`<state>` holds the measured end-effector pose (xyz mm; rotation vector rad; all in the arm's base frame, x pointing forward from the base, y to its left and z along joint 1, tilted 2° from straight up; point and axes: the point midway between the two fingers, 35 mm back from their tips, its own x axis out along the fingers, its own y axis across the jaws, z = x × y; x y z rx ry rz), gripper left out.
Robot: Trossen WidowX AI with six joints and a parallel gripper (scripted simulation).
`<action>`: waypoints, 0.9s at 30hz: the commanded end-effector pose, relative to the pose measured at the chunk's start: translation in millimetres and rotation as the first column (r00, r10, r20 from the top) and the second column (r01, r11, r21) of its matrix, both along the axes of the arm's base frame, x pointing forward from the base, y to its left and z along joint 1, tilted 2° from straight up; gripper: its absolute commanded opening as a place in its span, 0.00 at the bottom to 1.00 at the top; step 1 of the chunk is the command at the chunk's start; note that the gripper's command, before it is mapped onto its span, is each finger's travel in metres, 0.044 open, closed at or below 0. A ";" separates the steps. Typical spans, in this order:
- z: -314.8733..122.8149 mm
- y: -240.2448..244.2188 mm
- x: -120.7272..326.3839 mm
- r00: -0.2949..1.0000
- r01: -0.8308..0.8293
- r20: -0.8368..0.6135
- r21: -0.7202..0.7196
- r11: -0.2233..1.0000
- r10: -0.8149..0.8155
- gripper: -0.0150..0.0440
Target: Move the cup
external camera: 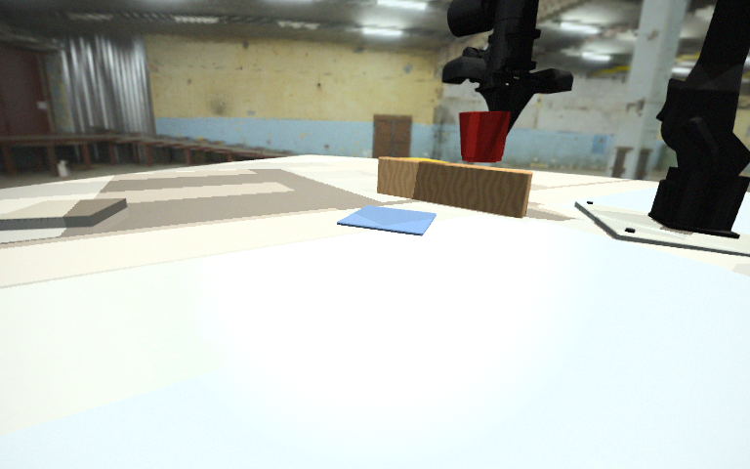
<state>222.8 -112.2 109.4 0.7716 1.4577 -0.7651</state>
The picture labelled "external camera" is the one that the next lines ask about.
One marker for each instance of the red cup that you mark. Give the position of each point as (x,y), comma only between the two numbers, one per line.
(483,135)

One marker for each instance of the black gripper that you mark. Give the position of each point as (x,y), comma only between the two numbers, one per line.
(511,52)

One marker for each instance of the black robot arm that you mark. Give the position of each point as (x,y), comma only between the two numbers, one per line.
(704,193)

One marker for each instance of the brown wooden block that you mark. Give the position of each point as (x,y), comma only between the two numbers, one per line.
(488,189)

